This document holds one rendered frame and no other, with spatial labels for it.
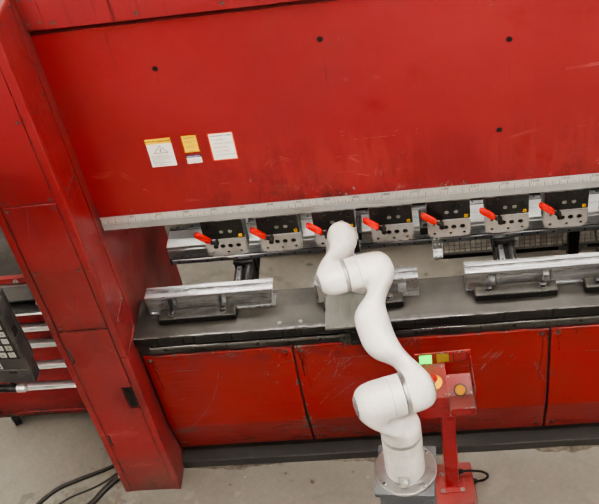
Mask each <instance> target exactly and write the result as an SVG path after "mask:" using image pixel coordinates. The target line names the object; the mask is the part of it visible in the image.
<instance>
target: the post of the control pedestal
mask: <svg viewBox="0 0 599 504"><path fill-rule="evenodd" d="M440 422H441V436H442V449H443V463H444V476H445V485H446V487H458V486H459V473H458V455H457V437H456V420H455V416H454V417H451V416H450V417H442V418H440Z"/></svg>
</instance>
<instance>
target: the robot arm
mask: <svg viewBox="0 0 599 504"><path fill-rule="evenodd" d="M356 245H357V236H356V233H355V231H354V229H353V227H352V226H351V225H350V224H348V223H346V222H342V221H339V222H336V223H334V224H332V225H331V226H330V228H329V229H328V232H327V241H326V251H327V254H326V255H325V257H324V258H323V260H322V261H321V263H320V265H319V267H318V270H317V274H316V280H317V285H318V287H319V289H320V290H321V291H322V292H323V293H325V294H327V295H340V294H344V293H348V292H351V291H352V292H354V293H357V294H365V293H367V294H366V296H365V298H364V299H363V300H362V302H361V303H360V305H359V306H358V308H357V310H356V312H355V317H354V321H355V326H356V329H357V332H358V335H359V338H360V341H361V343H362V345H363V347H364V349H365V350H366V352H367V353H368V354H369V355H370V356H371V357H373V358H374V359H376V360H378V361H381V362H384V363H386V364H389V365H391V366H392V367H394V368H395V369H396V371H397V373H396V374H392V375H388V376H385V377H381V378H378V379H374V380H371V381H368V382H366V383H364V384H362V385H360V386H359V387H358V388H357V389H356V390H355V392H354V395H353V398H352V401H353V407H354V410H355V412H356V414H357V416H358V418H359V419H360V420H361V421H362V422H363V423H364V424H365V425H366V426H368V427H369V428H371V429H373V430H375V431H377V432H380V433H381V440H382V447H383V451H382V452H381V453H380V455H379V456H378V458H377V460H376V462H375V467H374V471H375V477H376V480H377V482H378V483H379V485H380V486H381V487H382V488H383V489H384V490H385V491H387V492H388V493H391V494H393V495H396V496H402V497H410V496H415V495H418V494H420V493H422V492H424V491H425V490H427V489H428V488H429V487H430V486H431V485H432V483H433V482H434V480H435V478H436V474H437V465H436V461H435V458H434V457H433V455H432V454H431V452H430V451H429V450H427V449H426V448H425V447H423V440H422V429H421V422H420V419H419V417H418V415H417V414H416V413H417V412H421V411H423V410H426V409H428V408H429V407H431V406H432V405H433V403H434V402H435V400H436V397H437V389H436V386H435V383H434V381H433V379H432V378H431V376H430V375H429V374H428V372H427V371H426V370H425V369H424V368H423V367H422V366H421V365H420V364H419V363H417V362H416V361H415V360H414V359H413V358H412V357H411V356H410V355H409V354H408V353H407V352H406V351H405V350H404V349H403V347H402V346H401V344H400V343H399V341H398V339H397V337H396V335H395V333H394V331H393V328H392V325H391V322H390V319H389V316H388V313H387V310H386V305H385V300H386V296H387V294H388V291H389V289H390V287H391V284H392V282H393V279H394V266H393V263H392V261H391V259H390V258H389V257H388V256H387V255H386V254H384V253H382V252H378V251H373V252H367V253H363V254H359V255H356V254H354V250H355V247H356Z"/></svg>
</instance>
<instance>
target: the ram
mask: <svg viewBox="0 0 599 504"><path fill-rule="evenodd" d="M31 38H32V41H33V44H34V46H35V49H36V52H37V54H38V57H39V60H40V62H41V65H42V68H43V70H44V73H45V75H46V78H47V81H48V83H49V86H50V89H51V91H52V94H53V97H54V99H55V102H56V105H57V107H58V110H59V112H60V115H61V118H62V120H63V123H64V126H65V128H66V131H67V134H68V136H69V139H70V141H71V144H72V147H73V149H74V152H75V155H76V157H77V160H78V163H79V165H80V168H81V171H82V173H83V176H84V178H85V181H86V184H87V186H88V189H89V192H90V194H91V197H92V200H93V202H94V205H95V208H96V210H97V213H98V215H99V218H106V217H117V216H128V215H139V214H150V213H161V212H173V211H184V210H195V209H206V208H217V207H228V206H239V205H251V204H262V203H273V202H284V201H295V200H306V199H317V198H329V197H340V196H351V195H362V194H373V193H384V192H395V191H406V190H418V189H429V188H440V187H451V186H462V185H473V184H484V183H496V182H507V181H518V180H529V179H540V178H551V177H562V176H574V175H585V174H596V173H599V0H302V1H294V2H285V3H276V4H268V5H259V6H251V7H242V8H233V9H225V10H216V11H207V12H199V13H190V14H181V15H173V16H164V17H155V18H147V19H138V20H129V21H121V22H112V23H103V24H95V25H86V26H77V27H69V28H60V29H51V30H43V31H34V32H32V34H31ZM230 131H232V133H233V137H234V141H235V146H236V150H237V154H238V158H239V159H230V160H219V161H213V157H212V153H211V149H210V145H209V141H208V137H207V134H210V133H220V132H230ZM188 135H196V139H197V143H198V146H199V150H200V151H198V152H188V153H185V151H184V147H183V143H182V140H181V136H188ZM159 138H170V141H171V145H172V148H173V152H174V155H175V158H176V162H177V165H172V166H162V167H153V166H152V163H151V160H150V156H149V153H148V150H147V147H146V144H145V141H144V140H149V139H159ZM200 154H201V158H202V161H203V162H202V163H192V164H188V161H187V158H186V156H189V155H200ZM594 187H599V181H589V182H578V183H566V184H555V185H544V186H533V187H521V188H510V189H499V190H488V191H476V192H465V193H454V194H443V195H431V196H420V197H409V198H398V199H386V200H375V201H364V202H353V203H341V204H330V205H319V206H308V207H296V208H285V209H274V210H263V211H251V212H240V213H229V214H218V215H206V216H195V217H184V218H173V219H161V220H150V221H139V222H128V223H116V224H105V225H102V226H103V229H104V231H106V230H118V229H129V228H140V227H152V226H163V225H174V224H186V223H197V222H208V221H220V220H231V219H242V218H254V217H265V216H276V215H288V214H299V213H311V212H322V211H333V210H345V209H356V208H367V207H379V206H390V205H401V204H413V203H424V202H435V201H447V200H458V199H469V198H481V197H492V196H504V195H515V194H526V193H538V192H549V191H560V190H572V189H583V188H594Z"/></svg>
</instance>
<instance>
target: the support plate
mask: <svg viewBox="0 0 599 504"><path fill-rule="evenodd" d="M366 294H367V293H365V294H357V293H354V292H352V291H351V292H348V293H344V294H340V295H327V294H326V303H325V330H338V329H351V328H356V326H355V321H354V317H355V312H356V310H357V308H358V306H359V305H360V303H361V302H362V300H363V299H364V298H365V296H366Z"/></svg>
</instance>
